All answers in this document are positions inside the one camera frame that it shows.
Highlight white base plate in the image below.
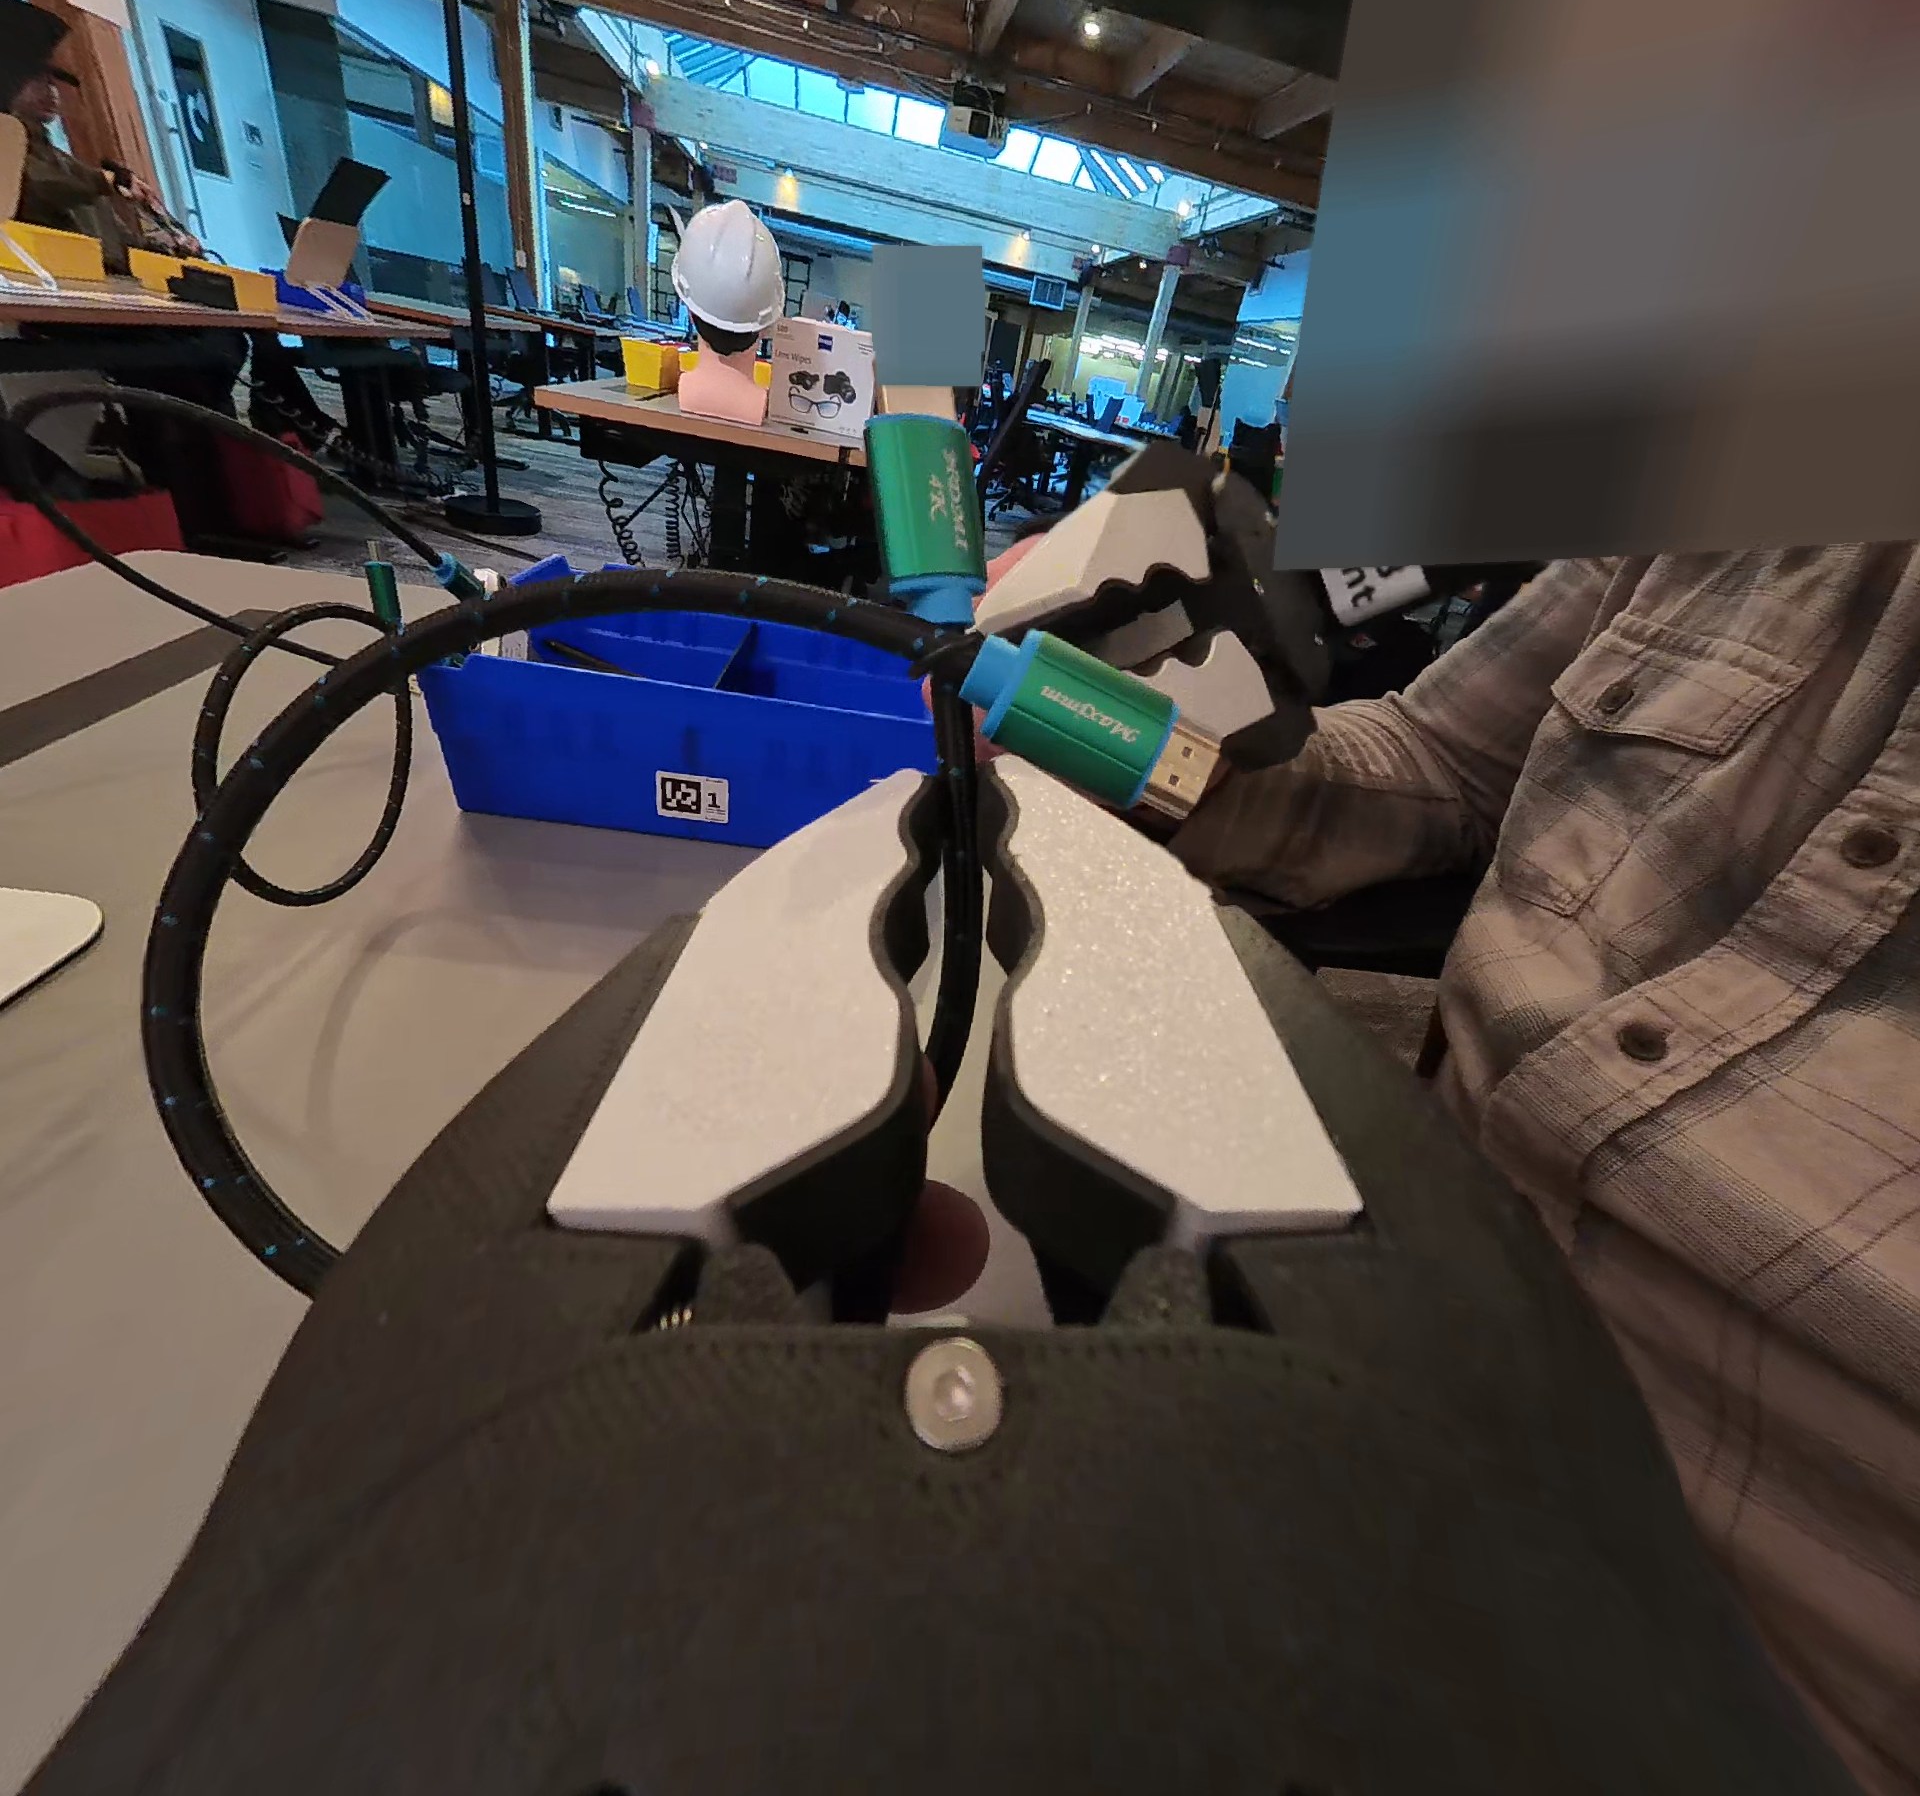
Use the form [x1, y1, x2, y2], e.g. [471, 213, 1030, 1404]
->
[0, 889, 104, 1009]

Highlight coiled black cord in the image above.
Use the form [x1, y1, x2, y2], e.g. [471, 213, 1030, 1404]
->
[600, 461, 682, 575]

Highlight small yellow bin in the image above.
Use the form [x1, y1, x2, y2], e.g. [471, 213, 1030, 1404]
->
[125, 244, 281, 316]

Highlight white printed box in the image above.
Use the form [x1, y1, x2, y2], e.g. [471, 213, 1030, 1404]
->
[764, 321, 880, 444]

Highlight braided black hdmi cable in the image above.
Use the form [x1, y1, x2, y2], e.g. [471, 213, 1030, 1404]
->
[143, 417, 1233, 1303]

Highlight pink mannequin head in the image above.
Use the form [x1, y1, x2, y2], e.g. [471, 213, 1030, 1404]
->
[682, 330, 777, 427]

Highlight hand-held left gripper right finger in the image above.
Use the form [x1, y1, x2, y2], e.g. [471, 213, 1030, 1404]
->
[978, 758, 1367, 1310]

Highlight white hard hat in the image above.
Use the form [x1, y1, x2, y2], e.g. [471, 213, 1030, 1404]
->
[673, 202, 789, 338]

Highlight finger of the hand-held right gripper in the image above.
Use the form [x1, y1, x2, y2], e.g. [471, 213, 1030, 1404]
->
[974, 492, 1209, 637]
[1152, 628, 1282, 758]

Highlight wooden desk black legs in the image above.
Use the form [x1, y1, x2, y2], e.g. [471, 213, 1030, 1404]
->
[536, 384, 880, 575]

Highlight red bin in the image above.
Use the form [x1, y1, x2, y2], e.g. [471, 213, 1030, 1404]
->
[0, 492, 185, 593]
[211, 432, 325, 543]

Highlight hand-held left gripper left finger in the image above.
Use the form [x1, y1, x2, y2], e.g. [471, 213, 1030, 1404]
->
[550, 771, 939, 1310]

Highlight long wooden desk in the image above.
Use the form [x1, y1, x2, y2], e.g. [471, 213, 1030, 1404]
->
[0, 284, 615, 524]

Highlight person's right forearm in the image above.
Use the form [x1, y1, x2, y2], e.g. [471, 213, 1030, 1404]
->
[1169, 566, 1623, 917]

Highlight black floor pole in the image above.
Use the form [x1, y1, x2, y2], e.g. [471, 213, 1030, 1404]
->
[375, 0, 549, 538]

